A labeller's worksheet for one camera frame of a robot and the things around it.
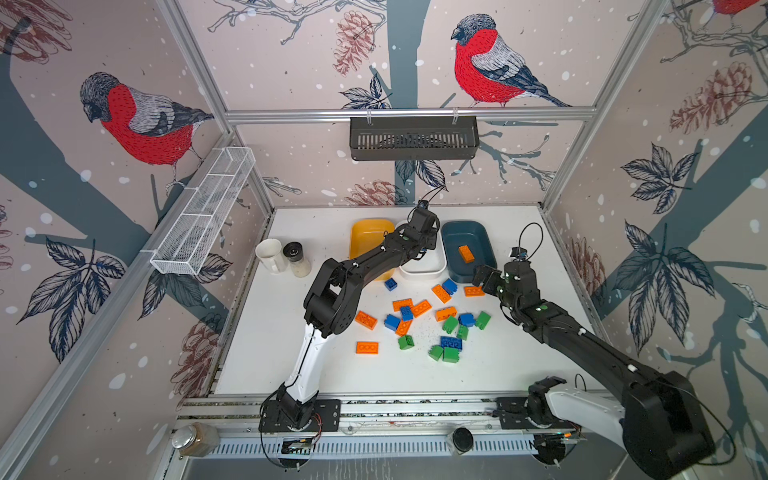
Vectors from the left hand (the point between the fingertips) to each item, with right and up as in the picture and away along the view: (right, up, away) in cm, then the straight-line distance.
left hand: (430, 230), depth 96 cm
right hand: (+15, -13, -10) cm, 22 cm away
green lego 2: (0, -35, -13) cm, 37 cm away
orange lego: (-21, -28, -6) cm, 35 cm away
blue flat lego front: (+5, -33, -10) cm, 35 cm away
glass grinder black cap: (-44, -7, -1) cm, 45 cm away
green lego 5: (+5, -29, -7) cm, 30 cm away
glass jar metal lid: (-55, -46, -32) cm, 79 cm away
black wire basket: (-5, +34, +11) cm, 36 cm away
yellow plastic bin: (-22, -1, +13) cm, 26 cm away
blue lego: (-13, -18, +2) cm, 22 cm away
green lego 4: (+15, -27, -8) cm, 32 cm away
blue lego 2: (+6, -19, +1) cm, 20 cm away
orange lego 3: (-9, -29, -7) cm, 32 cm away
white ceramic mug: (-55, -7, +4) cm, 55 cm away
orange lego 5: (+14, -9, +8) cm, 18 cm away
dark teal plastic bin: (+19, -2, +13) cm, 23 cm away
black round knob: (+3, -45, -33) cm, 56 cm away
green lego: (-9, -32, -12) cm, 35 cm away
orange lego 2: (-20, -34, -11) cm, 41 cm away
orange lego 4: (-11, -24, -3) cm, 26 cm away
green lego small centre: (+8, -30, -10) cm, 33 cm away
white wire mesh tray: (-63, +5, -17) cm, 66 cm away
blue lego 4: (-8, -27, -2) cm, 28 cm away
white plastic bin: (+2, -12, +8) cm, 14 cm away
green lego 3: (+4, -36, -12) cm, 38 cm away
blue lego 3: (-13, -28, -8) cm, 32 cm away
